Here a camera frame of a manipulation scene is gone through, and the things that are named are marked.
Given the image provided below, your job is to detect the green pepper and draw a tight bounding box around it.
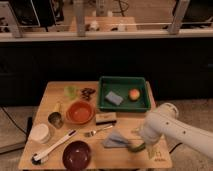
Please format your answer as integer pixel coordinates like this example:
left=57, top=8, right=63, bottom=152
left=127, top=143, right=146, bottom=153

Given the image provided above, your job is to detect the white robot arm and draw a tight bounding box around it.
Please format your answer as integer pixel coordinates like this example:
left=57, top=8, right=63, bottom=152
left=139, top=103, right=213, bottom=159

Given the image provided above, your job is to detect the dark maroon bowl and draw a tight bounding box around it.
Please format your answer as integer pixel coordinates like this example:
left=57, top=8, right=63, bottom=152
left=62, top=141, right=91, bottom=171

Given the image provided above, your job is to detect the orange red bowl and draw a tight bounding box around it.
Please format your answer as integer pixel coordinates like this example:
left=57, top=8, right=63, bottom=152
left=66, top=101, right=95, bottom=125

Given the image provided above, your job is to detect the grey folded cloth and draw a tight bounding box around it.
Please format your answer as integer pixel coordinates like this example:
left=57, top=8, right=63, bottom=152
left=102, top=130, right=130, bottom=148

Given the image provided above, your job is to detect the wooden block with black edge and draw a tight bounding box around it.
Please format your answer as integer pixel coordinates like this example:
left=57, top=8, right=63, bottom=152
left=95, top=112, right=117, bottom=125

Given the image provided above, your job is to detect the peach fruit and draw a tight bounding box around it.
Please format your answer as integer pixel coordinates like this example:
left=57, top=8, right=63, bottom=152
left=129, top=88, right=140, bottom=101

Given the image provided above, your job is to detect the silver fork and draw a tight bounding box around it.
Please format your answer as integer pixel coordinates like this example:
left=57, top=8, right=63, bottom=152
left=84, top=125, right=114, bottom=137

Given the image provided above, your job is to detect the blue sponge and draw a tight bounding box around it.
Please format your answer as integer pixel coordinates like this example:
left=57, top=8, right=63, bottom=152
left=105, top=91, right=123, bottom=106

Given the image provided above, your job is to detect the green plastic tray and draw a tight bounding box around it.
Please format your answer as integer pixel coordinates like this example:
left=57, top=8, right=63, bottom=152
left=97, top=76, right=151, bottom=112

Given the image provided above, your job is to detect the wooden folding table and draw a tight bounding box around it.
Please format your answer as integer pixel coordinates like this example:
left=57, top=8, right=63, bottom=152
left=18, top=81, right=172, bottom=170

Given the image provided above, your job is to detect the small green cup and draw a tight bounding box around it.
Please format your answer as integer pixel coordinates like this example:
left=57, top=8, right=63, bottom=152
left=64, top=86, right=77, bottom=100

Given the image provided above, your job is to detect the small metal cup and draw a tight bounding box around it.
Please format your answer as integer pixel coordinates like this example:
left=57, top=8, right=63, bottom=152
left=48, top=112, right=63, bottom=129

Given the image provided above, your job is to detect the yellow-green small object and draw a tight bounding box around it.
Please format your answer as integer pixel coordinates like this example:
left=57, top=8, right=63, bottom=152
left=53, top=102, right=61, bottom=113

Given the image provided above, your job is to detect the white round container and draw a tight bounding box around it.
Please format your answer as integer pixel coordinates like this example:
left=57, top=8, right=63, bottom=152
left=29, top=124, right=51, bottom=144

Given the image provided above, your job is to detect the white dish brush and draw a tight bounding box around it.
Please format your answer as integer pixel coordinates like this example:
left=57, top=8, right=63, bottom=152
left=31, top=130, right=77, bottom=165

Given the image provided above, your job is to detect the black cable right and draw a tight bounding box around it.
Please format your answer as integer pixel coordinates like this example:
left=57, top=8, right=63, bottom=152
left=169, top=143, right=183, bottom=155

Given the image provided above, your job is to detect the black cable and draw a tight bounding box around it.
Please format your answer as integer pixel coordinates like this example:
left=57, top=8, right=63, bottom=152
left=169, top=143, right=183, bottom=155
left=0, top=105, right=28, bottom=136

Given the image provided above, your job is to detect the black cable left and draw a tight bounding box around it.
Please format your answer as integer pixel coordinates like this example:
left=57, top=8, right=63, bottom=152
left=0, top=105, right=28, bottom=136

